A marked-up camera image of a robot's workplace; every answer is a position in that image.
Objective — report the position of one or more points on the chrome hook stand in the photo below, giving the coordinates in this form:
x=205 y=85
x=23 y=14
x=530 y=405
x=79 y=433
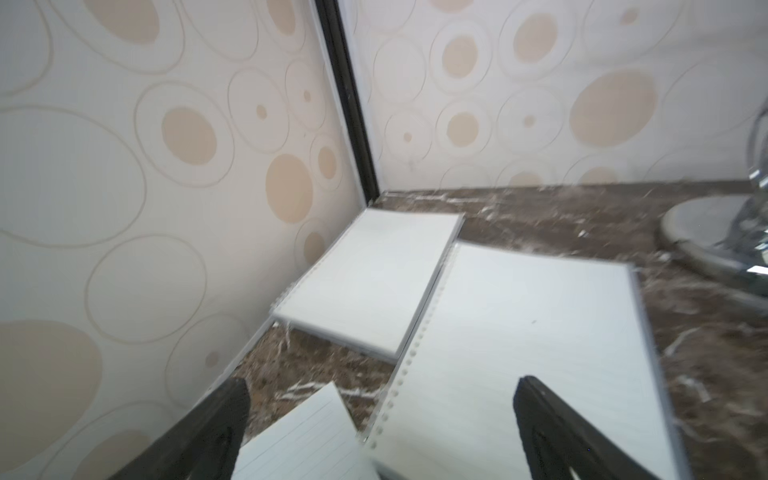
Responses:
x=725 y=237

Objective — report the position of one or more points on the large white spiral notebook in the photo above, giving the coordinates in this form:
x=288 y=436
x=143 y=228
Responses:
x=367 y=291

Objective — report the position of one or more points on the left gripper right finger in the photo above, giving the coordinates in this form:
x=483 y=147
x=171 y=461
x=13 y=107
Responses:
x=561 y=444

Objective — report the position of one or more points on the torn lined paper sheet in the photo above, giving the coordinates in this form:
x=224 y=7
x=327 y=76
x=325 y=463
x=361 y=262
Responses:
x=316 y=440

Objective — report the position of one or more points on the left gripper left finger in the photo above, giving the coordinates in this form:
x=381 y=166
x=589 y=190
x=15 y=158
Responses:
x=204 y=444

